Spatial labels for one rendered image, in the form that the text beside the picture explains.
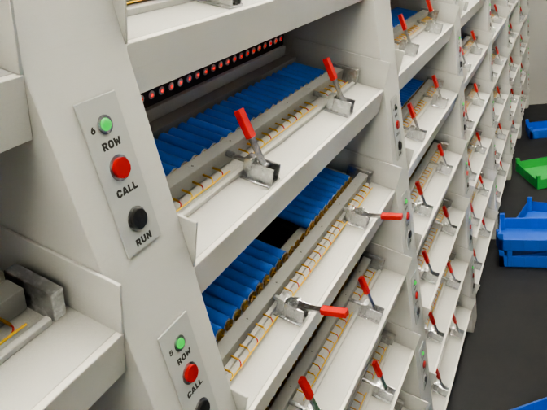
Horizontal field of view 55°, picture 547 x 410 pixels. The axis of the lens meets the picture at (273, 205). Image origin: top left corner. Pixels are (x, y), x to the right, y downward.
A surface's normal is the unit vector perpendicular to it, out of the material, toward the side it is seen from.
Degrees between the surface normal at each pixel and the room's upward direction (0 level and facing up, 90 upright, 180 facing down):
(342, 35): 90
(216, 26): 111
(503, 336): 0
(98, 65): 90
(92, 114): 90
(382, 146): 90
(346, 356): 21
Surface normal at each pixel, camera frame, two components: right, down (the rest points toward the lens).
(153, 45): 0.88, 0.34
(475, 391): -0.20, -0.90
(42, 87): 0.87, 0.02
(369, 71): -0.45, 0.44
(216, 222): 0.12, -0.83
